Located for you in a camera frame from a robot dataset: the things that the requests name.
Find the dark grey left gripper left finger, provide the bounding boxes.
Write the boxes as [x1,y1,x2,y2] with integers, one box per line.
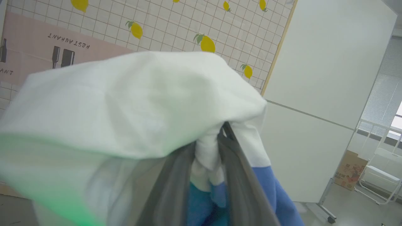
[135,141,197,226]

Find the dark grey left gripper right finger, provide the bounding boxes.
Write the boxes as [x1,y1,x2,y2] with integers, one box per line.
[218,122,280,226]

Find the white and blue garment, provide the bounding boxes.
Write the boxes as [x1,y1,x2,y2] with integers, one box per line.
[0,51,305,226]

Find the grey partition leg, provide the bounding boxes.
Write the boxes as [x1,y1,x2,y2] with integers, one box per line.
[306,178,337,224]

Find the brown cardboard box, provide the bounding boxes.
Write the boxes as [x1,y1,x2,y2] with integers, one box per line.
[334,150,368,191]

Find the white metal rack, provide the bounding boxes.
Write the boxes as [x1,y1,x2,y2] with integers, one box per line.
[354,119,402,205]

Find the white partition board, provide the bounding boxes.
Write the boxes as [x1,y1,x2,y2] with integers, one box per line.
[260,0,398,203]

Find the white window blind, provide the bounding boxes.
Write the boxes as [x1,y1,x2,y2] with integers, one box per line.
[357,35,402,137]

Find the pink restaurant poster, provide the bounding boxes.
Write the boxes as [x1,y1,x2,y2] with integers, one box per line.
[0,12,134,86]

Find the lemon print grid wall panel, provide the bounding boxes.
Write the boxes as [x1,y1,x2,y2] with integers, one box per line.
[0,0,298,110]

